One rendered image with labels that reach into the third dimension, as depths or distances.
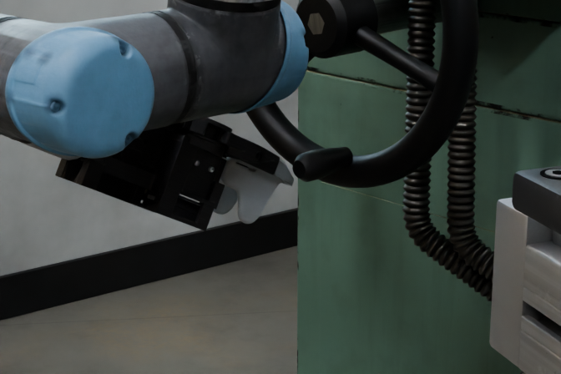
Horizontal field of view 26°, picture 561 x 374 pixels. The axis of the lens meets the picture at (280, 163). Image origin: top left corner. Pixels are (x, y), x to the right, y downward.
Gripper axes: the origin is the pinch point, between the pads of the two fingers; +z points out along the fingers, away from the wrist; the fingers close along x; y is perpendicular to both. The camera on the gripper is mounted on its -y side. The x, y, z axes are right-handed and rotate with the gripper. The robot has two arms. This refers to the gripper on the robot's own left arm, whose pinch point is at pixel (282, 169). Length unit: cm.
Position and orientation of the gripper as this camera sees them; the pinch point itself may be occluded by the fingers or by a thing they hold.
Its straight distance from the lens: 102.1
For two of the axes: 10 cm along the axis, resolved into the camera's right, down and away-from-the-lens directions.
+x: 6.6, 1.8, -7.3
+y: -3.5, 9.4, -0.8
